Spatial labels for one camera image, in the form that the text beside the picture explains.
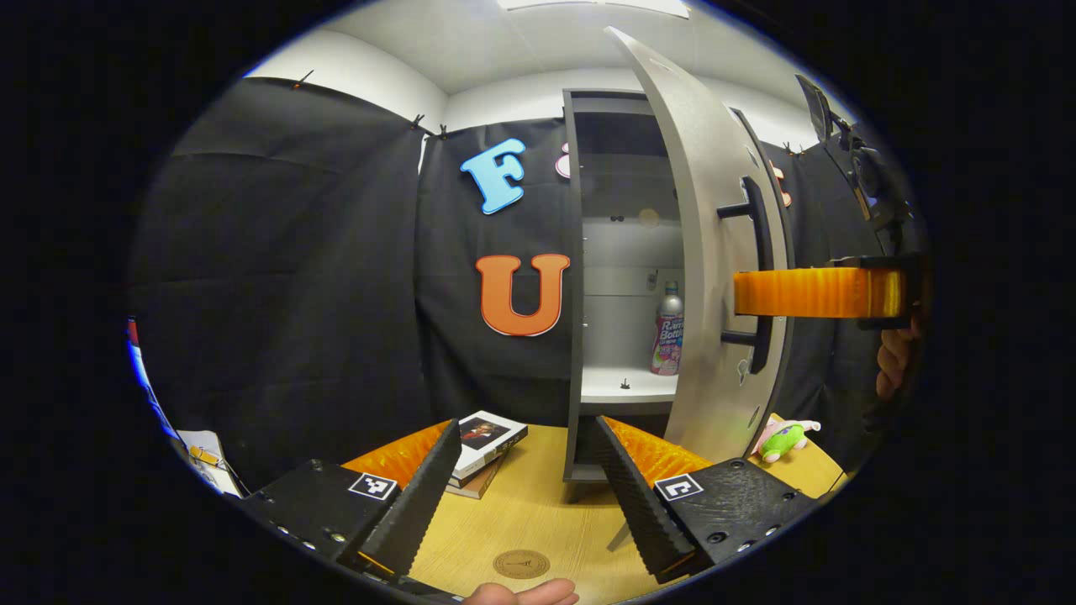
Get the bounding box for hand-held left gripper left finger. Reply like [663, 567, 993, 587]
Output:
[238, 418, 463, 585]

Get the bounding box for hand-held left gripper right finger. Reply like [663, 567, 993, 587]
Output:
[593, 416, 822, 587]

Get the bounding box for black cabinet door handle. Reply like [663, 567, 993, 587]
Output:
[716, 176, 774, 375]

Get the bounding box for beige cabinet door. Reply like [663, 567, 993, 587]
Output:
[604, 25, 795, 466]

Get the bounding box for pink label bottle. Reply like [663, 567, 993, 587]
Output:
[649, 281, 685, 376]

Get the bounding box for gray cabinet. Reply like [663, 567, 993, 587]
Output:
[560, 87, 686, 505]

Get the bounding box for brown book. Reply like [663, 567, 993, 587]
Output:
[444, 458, 507, 502]

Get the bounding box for white portrait cover book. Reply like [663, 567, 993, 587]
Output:
[452, 409, 530, 481]

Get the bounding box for green pink plush toy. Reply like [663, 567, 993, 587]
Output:
[751, 415, 823, 465]

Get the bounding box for black backdrop cloth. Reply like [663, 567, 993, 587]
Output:
[128, 76, 892, 497]

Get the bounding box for ceiling light panel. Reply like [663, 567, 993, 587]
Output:
[496, 0, 692, 20]

